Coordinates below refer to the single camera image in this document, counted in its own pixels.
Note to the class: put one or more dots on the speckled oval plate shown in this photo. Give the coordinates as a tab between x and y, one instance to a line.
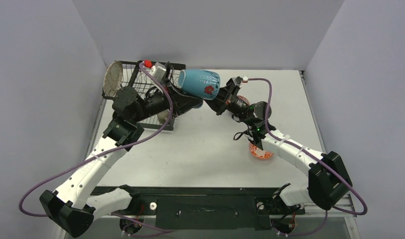
112	79

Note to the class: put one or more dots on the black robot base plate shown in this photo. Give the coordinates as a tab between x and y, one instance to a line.
186	208

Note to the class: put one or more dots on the black wire dish rack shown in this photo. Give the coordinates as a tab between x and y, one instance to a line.
134	77

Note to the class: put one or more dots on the orange floral bowl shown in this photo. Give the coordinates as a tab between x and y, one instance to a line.
259	153

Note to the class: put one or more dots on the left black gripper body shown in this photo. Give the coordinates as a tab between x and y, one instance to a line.
156	103

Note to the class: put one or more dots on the white and blue cup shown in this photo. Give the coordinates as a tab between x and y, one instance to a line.
199	83

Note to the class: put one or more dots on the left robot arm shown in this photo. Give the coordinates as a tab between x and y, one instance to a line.
71	205

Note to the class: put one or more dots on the red patterned upturned bowl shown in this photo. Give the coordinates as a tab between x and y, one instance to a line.
244	99

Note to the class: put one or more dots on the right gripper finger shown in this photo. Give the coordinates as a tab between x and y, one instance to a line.
217	105
233	85

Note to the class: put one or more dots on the olive green ceramic mug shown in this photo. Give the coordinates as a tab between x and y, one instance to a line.
163	117

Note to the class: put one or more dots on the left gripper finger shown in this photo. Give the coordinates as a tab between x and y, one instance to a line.
184	103
172	84

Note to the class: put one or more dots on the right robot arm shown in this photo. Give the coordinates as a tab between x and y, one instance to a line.
327	177

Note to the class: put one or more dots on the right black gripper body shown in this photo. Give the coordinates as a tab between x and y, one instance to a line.
225	100

